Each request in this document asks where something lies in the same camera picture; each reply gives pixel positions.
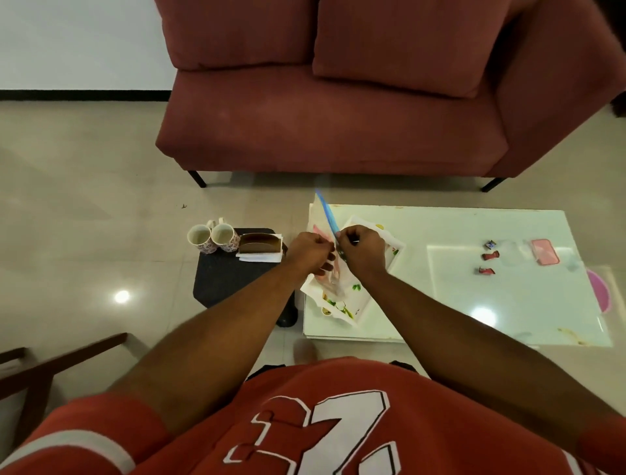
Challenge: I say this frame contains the pink phone case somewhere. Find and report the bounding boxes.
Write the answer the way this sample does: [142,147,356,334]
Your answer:
[530,238,561,267]

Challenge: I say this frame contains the red jersey shirt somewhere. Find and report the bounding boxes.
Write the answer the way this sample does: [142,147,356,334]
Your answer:
[0,356,609,475]

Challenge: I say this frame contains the person's right forearm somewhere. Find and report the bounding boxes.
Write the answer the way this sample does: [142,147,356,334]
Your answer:
[361,270,626,458]

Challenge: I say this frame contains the white paper napkins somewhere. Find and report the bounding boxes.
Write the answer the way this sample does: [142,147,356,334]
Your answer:
[236,250,284,264]

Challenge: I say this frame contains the maroon fabric sofa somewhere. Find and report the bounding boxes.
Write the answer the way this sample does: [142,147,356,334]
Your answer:
[154,0,626,193]

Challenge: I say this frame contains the white floral mug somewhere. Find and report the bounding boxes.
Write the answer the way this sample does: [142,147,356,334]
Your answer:
[187,223,219,255]
[210,217,241,253]

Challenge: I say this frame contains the brown napkin holder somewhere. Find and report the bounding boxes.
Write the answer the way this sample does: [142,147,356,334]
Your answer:
[238,232,285,254]

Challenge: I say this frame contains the clear zip bag blue seal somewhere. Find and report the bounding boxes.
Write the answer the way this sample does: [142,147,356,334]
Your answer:
[307,189,349,296]

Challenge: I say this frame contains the person's right hand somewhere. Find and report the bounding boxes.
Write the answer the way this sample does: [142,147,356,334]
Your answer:
[335,225,388,283]

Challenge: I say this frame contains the pink plate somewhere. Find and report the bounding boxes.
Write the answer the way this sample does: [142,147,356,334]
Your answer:
[585,268,612,314]

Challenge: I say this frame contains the person's left forearm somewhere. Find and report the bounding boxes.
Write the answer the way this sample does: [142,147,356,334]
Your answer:
[107,262,306,437]

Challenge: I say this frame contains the maroon sofa back cushion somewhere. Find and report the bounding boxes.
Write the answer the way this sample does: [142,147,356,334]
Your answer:
[154,0,320,72]
[311,0,513,99]

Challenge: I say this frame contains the black small stool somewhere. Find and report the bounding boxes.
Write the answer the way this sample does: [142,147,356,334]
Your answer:
[192,227,299,329]

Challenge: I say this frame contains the person's left hand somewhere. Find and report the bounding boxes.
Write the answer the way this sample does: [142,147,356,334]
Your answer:
[285,231,338,277]

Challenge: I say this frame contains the dark wooden chair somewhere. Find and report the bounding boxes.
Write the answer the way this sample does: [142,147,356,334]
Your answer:
[0,332,129,450]

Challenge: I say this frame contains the white floral tray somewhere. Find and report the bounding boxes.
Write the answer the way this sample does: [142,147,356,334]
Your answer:
[300,214,407,327]

